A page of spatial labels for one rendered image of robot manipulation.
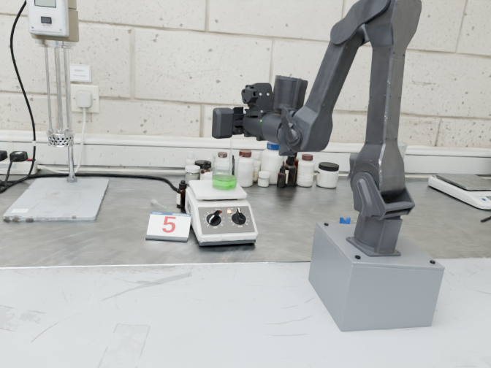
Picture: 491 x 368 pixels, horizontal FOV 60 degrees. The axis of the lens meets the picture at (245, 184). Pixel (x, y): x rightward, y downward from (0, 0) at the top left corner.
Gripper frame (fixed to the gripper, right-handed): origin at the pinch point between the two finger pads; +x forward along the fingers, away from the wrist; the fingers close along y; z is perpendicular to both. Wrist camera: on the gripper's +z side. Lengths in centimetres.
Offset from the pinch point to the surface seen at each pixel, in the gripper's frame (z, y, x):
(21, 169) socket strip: -24, 34, 60
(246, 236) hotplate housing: -23.8, 3.2, -10.5
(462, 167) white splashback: -22, -106, -2
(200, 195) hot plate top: -16.9, 8.5, 0.2
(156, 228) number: -24.2, 17.6, 3.1
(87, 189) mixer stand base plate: -24.4, 22.0, 36.5
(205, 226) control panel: -21.8, 10.6, -5.7
